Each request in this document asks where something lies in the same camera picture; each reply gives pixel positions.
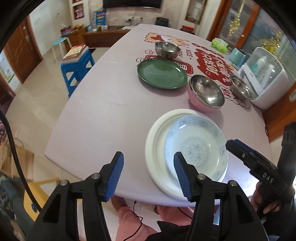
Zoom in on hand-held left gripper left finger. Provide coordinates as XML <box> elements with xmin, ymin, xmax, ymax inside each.
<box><xmin>33</xmin><ymin>151</ymin><xmax>125</xmax><ymax>241</ymax></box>

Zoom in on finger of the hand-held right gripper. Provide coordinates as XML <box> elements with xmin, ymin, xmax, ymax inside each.
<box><xmin>235</xmin><ymin>139</ymin><xmax>266</xmax><ymax>163</ymax></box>
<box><xmin>226</xmin><ymin>140</ymin><xmax>255</xmax><ymax>172</ymax></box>

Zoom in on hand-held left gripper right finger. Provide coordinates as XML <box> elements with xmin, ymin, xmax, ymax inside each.
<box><xmin>173</xmin><ymin>152</ymin><xmax>264</xmax><ymax>241</ymax></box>

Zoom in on blue patterned white plate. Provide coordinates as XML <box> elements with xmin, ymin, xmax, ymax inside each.
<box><xmin>164</xmin><ymin>116</ymin><xmax>229</xmax><ymax>183</ymax></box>

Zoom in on small steel bowl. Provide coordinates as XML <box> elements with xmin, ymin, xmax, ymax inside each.
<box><xmin>229</xmin><ymin>74</ymin><xmax>256</xmax><ymax>100</ymax></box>

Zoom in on pink steel bowl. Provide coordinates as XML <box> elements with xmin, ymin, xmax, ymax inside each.
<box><xmin>188</xmin><ymin>75</ymin><xmax>225</xmax><ymax>112</ymax></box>

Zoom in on green plate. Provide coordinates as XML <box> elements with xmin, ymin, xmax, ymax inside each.
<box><xmin>136</xmin><ymin>58</ymin><xmax>188</xmax><ymax>90</ymax></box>

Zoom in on person's right hand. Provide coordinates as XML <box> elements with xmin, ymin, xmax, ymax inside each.
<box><xmin>251</xmin><ymin>183</ymin><xmax>288</xmax><ymax>219</ymax></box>

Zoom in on person's pink pants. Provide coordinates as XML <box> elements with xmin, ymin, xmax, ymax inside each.
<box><xmin>111</xmin><ymin>195</ymin><xmax>197</xmax><ymax>241</ymax></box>

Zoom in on black cloth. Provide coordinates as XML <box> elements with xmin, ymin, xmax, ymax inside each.
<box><xmin>157</xmin><ymin>220</ymin><xmax>192</xmax><ymax>241</ymax></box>

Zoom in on white sterilizer cabinet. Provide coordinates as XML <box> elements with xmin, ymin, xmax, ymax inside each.
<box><xmin>238</xmin><ymin>47</ymin><xmax>289</xmax><ymax>109</ymax></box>

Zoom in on yellow plastic stool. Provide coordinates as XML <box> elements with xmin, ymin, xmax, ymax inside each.
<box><xmin>23</xmin><ymin>177</ymin><xmax>60</xmax><ymax>220</ymax></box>

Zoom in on cardboard box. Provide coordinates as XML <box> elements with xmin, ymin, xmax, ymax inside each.
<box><xmin>0</xmin><ymin>139</ymin><xmax>35</xmax><ymax>181</ymax></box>

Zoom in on green tissue box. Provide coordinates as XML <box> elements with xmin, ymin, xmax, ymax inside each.
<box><xmin>211</xmin><ymin>37</ymin><xmax>228</xmax><ymax>52</ymax></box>

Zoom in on gold hanging ornament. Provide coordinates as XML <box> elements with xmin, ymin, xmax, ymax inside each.
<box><xmin>228</xmin><ymin>0</ymin><xmax>243</xmax><ymax>37</ymax></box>
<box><xmin>261</xmin><ymin>30</ymin><xmax>282</xmax><ymax>52</ymax></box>

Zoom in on blue plastic stool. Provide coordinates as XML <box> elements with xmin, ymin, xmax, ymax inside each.
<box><xmin>61</xmin><ymin>50</ymin><xmax>95</xmax><ymax>98</ymax></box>

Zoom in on deep steel bowl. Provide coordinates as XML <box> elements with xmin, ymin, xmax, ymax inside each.
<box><xmin>154</xmin><ymin>41</ymin><xmax>181</xmax><ymax>59</ymax></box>

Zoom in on wooden glass sliding door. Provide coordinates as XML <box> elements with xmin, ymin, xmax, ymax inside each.
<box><xmin>207</xmin><ymin>0</ymin><xmax>296</xmax><ymax>142</ymax></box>

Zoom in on stack of books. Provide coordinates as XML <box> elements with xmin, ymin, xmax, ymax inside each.
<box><xmin>62</xmin><ymin>44</ymin><xmax>89</xmax><ymax>62</ymax></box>

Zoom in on wooden television cabinet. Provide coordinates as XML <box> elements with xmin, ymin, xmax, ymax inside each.
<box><xmin>60</xmin><ymin>24</ymin><xmax>139</xmax><ymax>48</ymax></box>

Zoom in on round blue white stool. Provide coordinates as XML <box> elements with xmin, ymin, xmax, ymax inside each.
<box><xmin>52</xmin><ymin>37</ymin><xmax>72</xmax><ymax>63</ymax></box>

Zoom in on blue poster box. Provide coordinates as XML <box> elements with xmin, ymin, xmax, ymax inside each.
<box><xmin>94</xmin><ymin>10</ymin><xmax>108</xmax><ymax>26</ymax></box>

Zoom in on black television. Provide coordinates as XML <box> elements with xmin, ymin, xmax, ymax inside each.
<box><xmin>103</xmin><ymin>0</ymin><xmax>162</xmax><ymax>9</ymax></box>

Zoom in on thin black cord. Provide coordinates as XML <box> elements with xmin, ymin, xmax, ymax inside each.
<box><xmin>125</xmin><ymin>201</ymin><xmax>144</xmax><ymax>241</ymax></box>

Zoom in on black cable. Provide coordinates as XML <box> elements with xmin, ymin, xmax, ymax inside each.
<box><xmin>0</xmin><ymin>111</ymin><xmax>37</xmax><ymax>209</ymax></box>

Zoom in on wall map poster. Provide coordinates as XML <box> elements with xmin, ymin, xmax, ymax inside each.
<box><xmin>0</xmin><ymin>51</ymin><xmax>15</xmax><ymax>84</ymax></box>

